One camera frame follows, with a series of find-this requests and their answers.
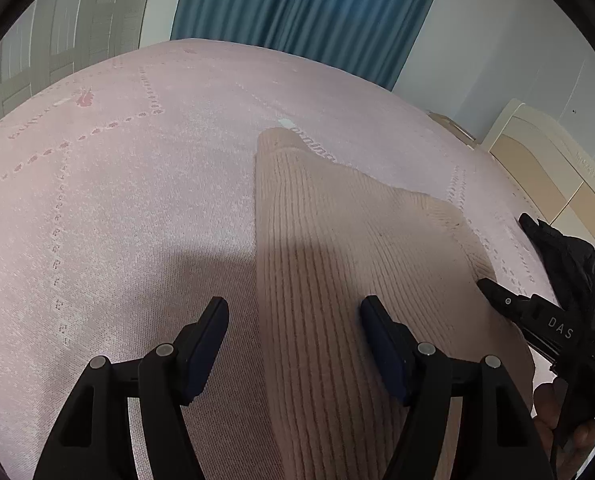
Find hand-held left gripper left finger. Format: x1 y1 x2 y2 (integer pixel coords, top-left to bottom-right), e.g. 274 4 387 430
32 296 229 480

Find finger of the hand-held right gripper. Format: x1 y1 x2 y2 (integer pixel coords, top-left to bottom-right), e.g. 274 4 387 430
476 277 534 323

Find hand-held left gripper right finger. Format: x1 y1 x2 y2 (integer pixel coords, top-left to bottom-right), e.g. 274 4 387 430
360 295 561 480

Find beige knit sweater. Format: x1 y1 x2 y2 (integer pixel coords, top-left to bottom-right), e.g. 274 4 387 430
253 127 536 480

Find person's right hand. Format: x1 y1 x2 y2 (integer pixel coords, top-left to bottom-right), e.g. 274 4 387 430
531 379 595 463

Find black cloth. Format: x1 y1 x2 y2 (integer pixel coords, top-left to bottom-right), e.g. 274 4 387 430
519 213 595 313

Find cream bed headboard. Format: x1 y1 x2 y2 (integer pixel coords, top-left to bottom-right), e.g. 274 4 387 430
479 98 595 242

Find pink patterned bedspread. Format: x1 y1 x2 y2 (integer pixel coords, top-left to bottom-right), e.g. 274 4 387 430
0 37 578 480

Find white wardrobe doors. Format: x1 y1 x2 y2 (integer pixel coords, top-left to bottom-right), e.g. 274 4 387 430
0 0 151 137

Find blue curtain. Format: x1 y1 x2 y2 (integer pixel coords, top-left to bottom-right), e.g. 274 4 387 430
170 0 451 92

